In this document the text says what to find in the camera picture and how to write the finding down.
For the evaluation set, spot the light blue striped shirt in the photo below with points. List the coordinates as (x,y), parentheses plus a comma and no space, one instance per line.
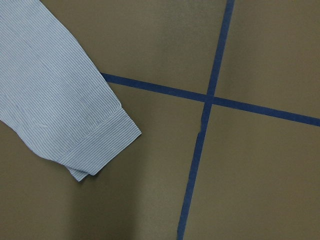
(53,96)

